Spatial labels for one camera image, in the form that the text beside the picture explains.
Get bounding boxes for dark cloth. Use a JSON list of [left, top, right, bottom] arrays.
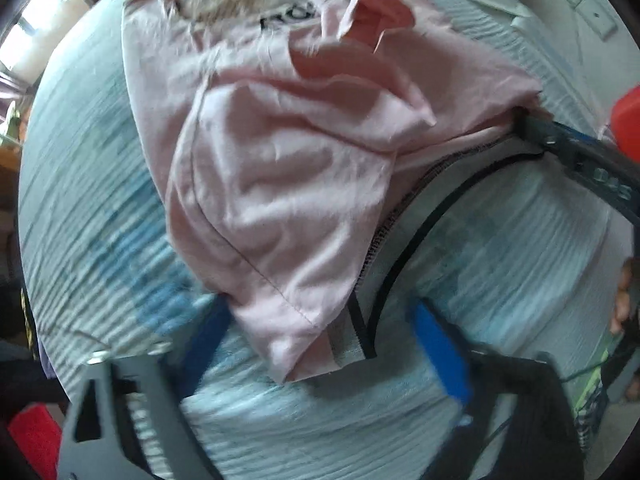
[[0, 280, 68, 413]]

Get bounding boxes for white garment with black trim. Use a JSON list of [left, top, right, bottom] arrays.
[[327, 127, 548, 367]]

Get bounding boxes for window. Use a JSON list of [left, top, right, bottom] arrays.
[[0, 0, 93, 76]]

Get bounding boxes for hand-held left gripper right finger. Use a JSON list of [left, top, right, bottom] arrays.
[[406, 296, 587, 480]]

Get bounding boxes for person's right hand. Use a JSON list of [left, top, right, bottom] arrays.
[[609, 257, 640, 335]]

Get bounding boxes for light blue striped bed blanket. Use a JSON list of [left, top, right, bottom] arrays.
[[17, 0, 626, 480]]

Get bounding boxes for pink printed t-shirt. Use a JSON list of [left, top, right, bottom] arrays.
[[121, 0, 543, 383]]

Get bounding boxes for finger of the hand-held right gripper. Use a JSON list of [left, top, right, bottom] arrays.
[[511, 107, 640, 223]]

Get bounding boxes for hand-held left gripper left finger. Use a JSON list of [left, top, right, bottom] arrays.
[[56, 296, 236, 480]]

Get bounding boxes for red cloth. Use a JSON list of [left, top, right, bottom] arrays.
[[9, 404, 68, 480]]

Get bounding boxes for green plaid shorts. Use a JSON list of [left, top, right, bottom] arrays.
[[562, 327, 640, 461]]

